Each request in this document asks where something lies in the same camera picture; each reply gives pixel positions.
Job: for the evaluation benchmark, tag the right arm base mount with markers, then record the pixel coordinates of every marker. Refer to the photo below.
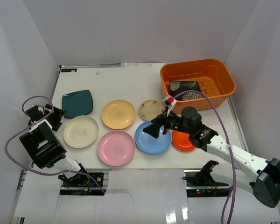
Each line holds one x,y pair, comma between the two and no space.
200,183

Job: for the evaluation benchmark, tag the small orange round plate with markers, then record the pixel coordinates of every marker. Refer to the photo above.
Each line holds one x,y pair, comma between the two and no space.
181,141

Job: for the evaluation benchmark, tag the pink round plate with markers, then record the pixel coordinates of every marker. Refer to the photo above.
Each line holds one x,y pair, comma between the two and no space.
116,148

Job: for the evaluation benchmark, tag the cream round plate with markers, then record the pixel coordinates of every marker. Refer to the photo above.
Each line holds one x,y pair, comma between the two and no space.
81,132

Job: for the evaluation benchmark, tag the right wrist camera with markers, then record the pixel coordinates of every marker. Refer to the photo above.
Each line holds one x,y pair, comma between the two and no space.
170,103

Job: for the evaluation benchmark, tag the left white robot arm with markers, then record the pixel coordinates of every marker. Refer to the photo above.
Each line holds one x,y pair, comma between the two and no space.
45,149

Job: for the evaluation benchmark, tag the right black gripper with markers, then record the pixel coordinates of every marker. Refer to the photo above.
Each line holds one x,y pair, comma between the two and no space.
153,129

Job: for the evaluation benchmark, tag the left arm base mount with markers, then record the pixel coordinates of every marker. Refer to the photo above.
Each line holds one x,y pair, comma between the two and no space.
83,181

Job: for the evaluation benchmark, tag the white paper sheet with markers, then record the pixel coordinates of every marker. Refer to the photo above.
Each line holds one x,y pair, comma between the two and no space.
143,65

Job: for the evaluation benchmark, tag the black label sticker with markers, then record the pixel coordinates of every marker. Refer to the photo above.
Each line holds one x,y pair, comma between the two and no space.
68,70

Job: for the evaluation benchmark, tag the blue round plate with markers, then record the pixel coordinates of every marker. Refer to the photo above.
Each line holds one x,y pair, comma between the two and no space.
150,145

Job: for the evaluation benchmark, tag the teal square plate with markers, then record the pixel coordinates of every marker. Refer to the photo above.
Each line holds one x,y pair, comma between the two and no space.
77,103

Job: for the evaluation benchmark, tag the yellow round plate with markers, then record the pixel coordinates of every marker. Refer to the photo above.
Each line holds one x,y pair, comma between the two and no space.
118,114

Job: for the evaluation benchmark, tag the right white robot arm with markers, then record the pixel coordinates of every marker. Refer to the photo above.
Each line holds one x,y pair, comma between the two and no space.
258,176

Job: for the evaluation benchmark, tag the black floral square plate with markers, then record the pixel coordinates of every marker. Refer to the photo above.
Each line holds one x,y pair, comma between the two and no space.
186,90

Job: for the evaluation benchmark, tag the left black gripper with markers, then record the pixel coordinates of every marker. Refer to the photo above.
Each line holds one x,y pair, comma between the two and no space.
48,114

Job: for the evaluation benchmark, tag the small beige patterned plate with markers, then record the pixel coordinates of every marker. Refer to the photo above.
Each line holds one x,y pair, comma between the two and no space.
149,109

